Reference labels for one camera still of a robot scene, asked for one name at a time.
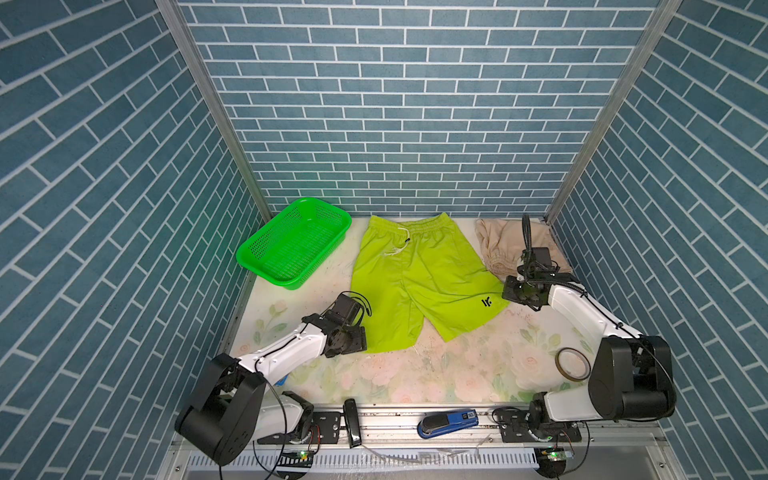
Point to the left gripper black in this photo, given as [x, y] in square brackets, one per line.
[360, 341]

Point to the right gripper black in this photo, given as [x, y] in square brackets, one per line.
[509, 293]

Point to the beige drawstring shorts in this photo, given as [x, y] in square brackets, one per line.
[501, 244]

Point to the lime green shorts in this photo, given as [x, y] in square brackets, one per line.
[423, 270]

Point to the green plastic basket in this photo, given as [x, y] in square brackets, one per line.
[288, 249]

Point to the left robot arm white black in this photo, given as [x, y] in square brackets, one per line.
[235, 401]

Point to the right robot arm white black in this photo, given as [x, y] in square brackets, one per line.
[631, 376]

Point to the white blue paper card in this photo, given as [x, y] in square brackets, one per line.
[281, 381]

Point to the black remote-like device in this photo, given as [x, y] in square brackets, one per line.
[352, 423]

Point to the blue black stapler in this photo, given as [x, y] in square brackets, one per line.
[442, 423]

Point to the left circuit board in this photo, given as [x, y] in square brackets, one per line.
[295, 459]

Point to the circuit board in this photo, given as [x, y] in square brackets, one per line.
[552, 462]
[295, 459]

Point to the right circuit board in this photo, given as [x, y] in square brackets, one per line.
[552, 462]

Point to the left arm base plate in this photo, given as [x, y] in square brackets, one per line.
[325, 427]

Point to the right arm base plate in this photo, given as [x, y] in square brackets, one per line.
[515, 428]

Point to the aluminium front rail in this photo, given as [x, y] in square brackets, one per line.
[396, 427]

